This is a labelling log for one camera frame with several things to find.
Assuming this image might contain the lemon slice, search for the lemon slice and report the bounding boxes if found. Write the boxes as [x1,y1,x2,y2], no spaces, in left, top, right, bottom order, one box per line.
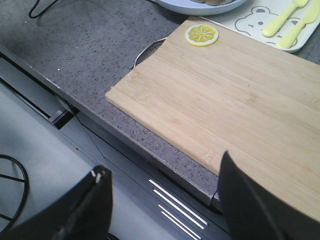
[184,24,219,47]

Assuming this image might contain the metal cutting board handle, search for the metal cutting board handle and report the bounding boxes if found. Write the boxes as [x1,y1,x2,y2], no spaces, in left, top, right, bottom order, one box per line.
[130,37,167,70]

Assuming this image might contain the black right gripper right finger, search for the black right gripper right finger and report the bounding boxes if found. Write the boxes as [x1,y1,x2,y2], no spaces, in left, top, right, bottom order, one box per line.
[217,151,320,240]

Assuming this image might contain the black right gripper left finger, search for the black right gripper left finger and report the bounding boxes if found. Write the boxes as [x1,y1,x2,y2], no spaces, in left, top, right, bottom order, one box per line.
[0,165,113,240]

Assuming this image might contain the white bear tray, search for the white bear tray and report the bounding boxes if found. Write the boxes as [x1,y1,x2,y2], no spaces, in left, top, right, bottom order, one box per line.
[204,0,320,53]

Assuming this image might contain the bottom bread slice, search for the bottom bread slice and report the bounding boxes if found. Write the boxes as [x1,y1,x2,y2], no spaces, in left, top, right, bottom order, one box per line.
[192,0,234,6]

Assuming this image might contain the wooden cutting board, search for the wooden cutting board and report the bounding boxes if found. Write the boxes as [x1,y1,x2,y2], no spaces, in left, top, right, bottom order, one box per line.
[106,17,320,221]

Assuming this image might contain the black cable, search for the black cable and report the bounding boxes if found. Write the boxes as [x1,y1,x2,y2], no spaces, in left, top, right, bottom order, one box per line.
[0,154,30,229]

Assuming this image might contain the yellow plastic fork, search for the yellow plastic fork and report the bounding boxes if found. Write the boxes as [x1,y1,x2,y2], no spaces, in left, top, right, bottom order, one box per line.
[262,0,308,38]

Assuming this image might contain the light blue round plate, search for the light blue round plate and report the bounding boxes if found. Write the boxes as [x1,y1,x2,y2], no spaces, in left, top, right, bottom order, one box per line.
[155,0,246,16]

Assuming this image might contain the yellow plastic knife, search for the yellow plastic knife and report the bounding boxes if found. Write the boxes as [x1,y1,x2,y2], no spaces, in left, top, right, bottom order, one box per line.
[275,0,320,49]

